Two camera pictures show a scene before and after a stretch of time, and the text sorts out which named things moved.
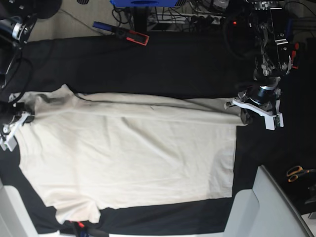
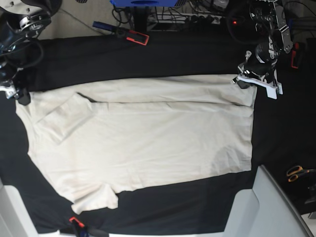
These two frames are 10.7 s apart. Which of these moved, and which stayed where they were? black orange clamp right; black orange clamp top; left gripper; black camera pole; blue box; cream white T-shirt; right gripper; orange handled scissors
Moved: cream white T-shirt; left gripper; right gripper
Stayed: black orange clamp top; black camera pole; blue box; black orange clamp right; orange handled scissors
